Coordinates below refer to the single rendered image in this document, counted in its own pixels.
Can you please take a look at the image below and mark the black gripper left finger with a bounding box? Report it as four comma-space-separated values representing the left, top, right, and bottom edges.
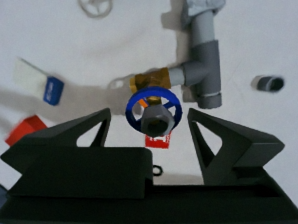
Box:
14, 108, 112, 146

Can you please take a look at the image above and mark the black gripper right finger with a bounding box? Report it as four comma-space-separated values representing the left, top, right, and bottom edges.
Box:
187, 108, 285, 184

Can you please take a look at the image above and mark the grey hex nut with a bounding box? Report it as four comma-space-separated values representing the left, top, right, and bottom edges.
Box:
141, 104, 175, 138

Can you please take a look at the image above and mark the red number tag on gold chain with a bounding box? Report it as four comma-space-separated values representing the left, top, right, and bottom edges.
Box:
146, 98, 172, 149

